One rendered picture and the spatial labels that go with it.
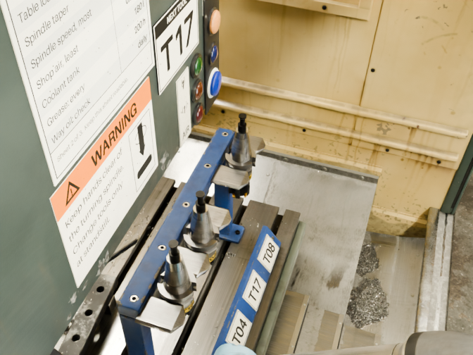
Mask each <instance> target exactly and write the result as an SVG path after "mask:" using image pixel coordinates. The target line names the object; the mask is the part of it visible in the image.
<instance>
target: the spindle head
mask: <svg viewBox="0 0 473 355"><path fill-rule="evenodd" d="M174 2H175V0H149V10H150V17H151V32H152V26H153V25H154V24H155V23H156V21H157V20H158V19H159V18H160V17H161V16H162V15H163V14H164V12H166V11H167V10H168V9H169V7H170V6H171V5H172V4H173V3H174ZM152 40H153V33H152ZM197 53H200V54H201V55H202V58H203V67H202V70H201V72H200V75H199V76H198V77H197V78H196V79H194V78H192V76H191V73H190V69H191V62H192V59H193V57H194V55H195V54H197ZM153 55H154V47H153ZM154 63H155V55H154ZM187 67H189V95H190V111H191V128H193V126H194V124H193V121H192V116H193V112H194V108H195V105H196V104H197V103H198V102H202V103H203V110H204V109H205V91H204V56H203V0H198V45H197V46H196V48H195V49H194V50H193V51H192V53H191V54H190V55H189V57H188V58H187V60H186V61H185V62H184V63H183V65H182V66H181V68H180V69H179V70H178V71H177V73H176V74H175V76H174V77H173V78H172V79H171V81H170V82H169V83H168V85H167V86H166V88H165V89H164V90H163V91H162V93H161V94H160V95H158V85H157V78H156V63H155V65H154V66H153V67H152V69H150V71H149V72H148V73H147V75H146V76H145V77H144V79H143V80H142V81H141V82H140V83H139V84H138V85H137V87H136V88H135V89H134V91H133V92H132V93H131V94H130V95H129V96H128V98H127V99H126V100H125V102H124V103H123V104H122V106H121V107H120V108H119V109H118V110H117V111H116V113H115V114H114V115H113V117H112V118H111V119H110V120H109V121H108V122H107V123H106V125H105V126H104V127H103V129H102V130H101V131H100V133H99V134H98V135H97V136H96V137H95V138H94V140H93V141H92V142H91V144H90V145H89V146H88V147H87V148H86V149H85V151H84V152H83V153H82V155H81V156H80V157H79V158H78V159H77V160H76V162H75V163H74V164H73V165H72V167H71V168H70V170H69V171H68V172H67V173H66V174H65V175H64V176H63V178H62V179H61V180H60V182H59V183H58V184H57V185H56V186H55V187H54V185H53V181H52V179H51V174H50V172H49V167H48V165H47V162H46V157H45V155H44V150H43V148H42V143H41V141H40V138H39V134H38V131H37V126H36V124H35V121H34V117H33V115H32V110H31V107H30V103H29V100H28V97H27V93H26V91H25V86H24V84H23V79H22V76H21V74H20V69H19V67H18V62H17V60H16V57H15V53H14V50H13V46H12V43H11V38H10V36H9V33H8V29H7V26H6V22H5V19H4V15H3V12H2V10H1V5H0V355H50V354H51V352H52V351H53V349H54V347H55V346H56V344H57V343H58V341H59V339H60V338H61V336H62V335H63V333H64V332H65V330H66V328H67V327H68V325H69V324H70V322H71V320H72V319H73V317H74V316H75V314H76V313H77V311H78V309H79V307H80V306H81V305H82V302H83V301H84V300H85V298H86V297H87V295H88V293H89V292H90V290H91V288H92V287H93V286H94V284H95V282H96V281H97V279H98V278H99V276H100V274H101V273H102V271H103V269H104V268H105V267H106V265H107V263H108V262H109V260H110V259H111V256H112V255H113V254H114V252H115V250H116V249H117V248H118V246H119V244H120V243H121V241H122V239H123V237H124V236H125V235H126V233H127V231H128V230H129V228H130V227H131V225H132V224H133V222H134V220H135V218H136V217H137V216H138V214H139V212H140V210H141V209H142V208H143V206H144V204H145V203H146V201H147V199H148V198H149V197H150V195H151V193H152V191H153V190H154V189H155V187H156V185H157V184H158V182H159V180H160V179H161V178H162V176H163V174H164V172H165V171H166V170H167V168H168V166H169V165H170V163H171V161H172V160H173V158H174V157H175V155H176V153H177V152H178V151H179V148H180V147H179V125H178V114H177V93H176V81H177V80H178V79H179V77H180V75H181V74H182V73H183V72H184V70H185V69H186V68H187ZM147 77H149V82H150V89H151V102H152V109H153V122H154V130H155V136H156V150H157V157H158V166H157V168H156V169H155V170H154V172H153V174H152V175H151V177H150V178H149V180H148V181H147V183H146V184H145V186H144V188H143V189H142V191H141V192H140V193H139V195H138V197H137V198H136V200H135V201H134V203H133V204H132V206H131V207H130V209H129V211H128V212H127V214H126V215H125V217H124V218H123V220H122V221H121V223H120V224H119V226H118V227H117V229H116V231H115V232H114V233H113V235H112V237H111V238H110V239H109V241H108V243H107V245H106V246H105V247H104V249H103V251H102V252H101V253H100V255H99V257H98V258H97V260H96V261H95V263H94V265H93V266H92V267H91V269H90V270H89V272H88V273H87V275H86V277H85V278H84V280H83V281H82V283H81V284H80V286H79V287H77V286H76V283H75V279H74V277H73V274H72V270H71V267H70V263H69V260H68V257H67V254H66V251H65V247H64V245H63V240H62V238H61V234H60V231H59V229H58V225H57V222H56V218H55V215H54V213H53V209H52V206H51V202H50V199H49V198H50V197H51V196H52V194H53V193H54V192H55V191H56V190H57V189H58V187H59V186H60V185H61V183H62V182H63V181H64V179H66V178H67V176H68V175H69V174H70V172H71V171H72V170H73V168H74V167H75V166H76V165H77V164H78V163H79V161H80V160H81V159H82V157H83V156H84V155H85V154H86V153H87V152H88V150H89V149H90V148H91V146H92V145H93V144H94V143H95V141H96V140H97V139H98V138H99V137H100V135H101V134H102V133H103V131H104V130H105V129H106V128H107V127H108V125H109V124H110V123H111V122H112V120H113V119H114V118H115V117H116V116H117V114H118V113H119V112H120V110H121V109H122V108H123V106H124V105H125V104H126V103H127V102H128V101H129V100H130V98H131V97H132V95H133V94H134V93H135V92H136V91H137V90H138V88H139V87H140V86H141V84H142V83H143V82H144V81H145V79H146V78H147ZM198 78H200V79H202V81H203V93H202V95H201V98H200V100H199V101H198V102H197V103H194V102H193V101H192V99H191V91H192V87H193V85H194V82H195V81H196V80H197V79H198Z"/></svg>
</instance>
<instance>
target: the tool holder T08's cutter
mask: <svg viewBox="0 0 473 355"><path fill-rule="evenodd" d="M249 192H250V182H249V183H248V184H247V185H246V186H245V187H242V188H241V189H240V190H237V189H232V188H229V194H230V193H232V197H233V198H236V199H239V198H240V197H241V196H243V195H244V198H246V197H247V196H248V195H249Z"/></svg>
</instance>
